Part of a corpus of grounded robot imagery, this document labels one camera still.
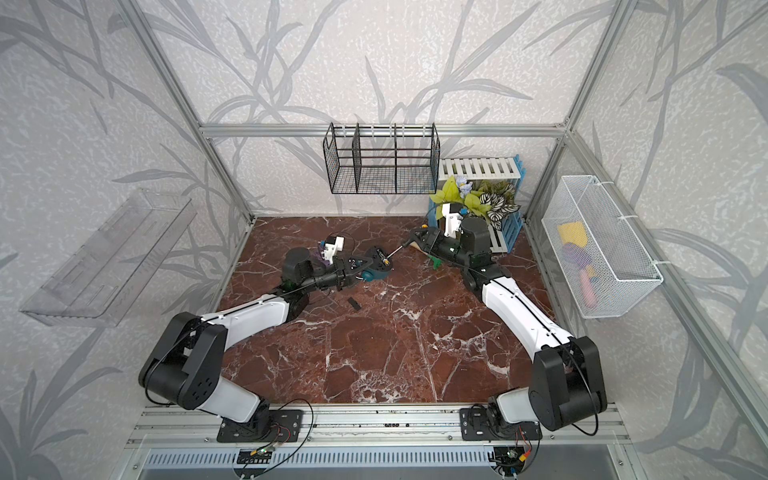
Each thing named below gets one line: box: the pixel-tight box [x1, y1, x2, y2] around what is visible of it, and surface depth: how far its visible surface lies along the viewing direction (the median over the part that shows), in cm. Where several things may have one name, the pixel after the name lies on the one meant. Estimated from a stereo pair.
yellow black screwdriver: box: [376, 245, 404, 265], surface depth 82 cm
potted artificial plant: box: [429, 175, 521, 230], surface depth 91 cm
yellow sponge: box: [557, 222, 588, 248], surface depth 88 cm
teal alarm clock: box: [356, 246, 393, 283], surface depth 80 cm
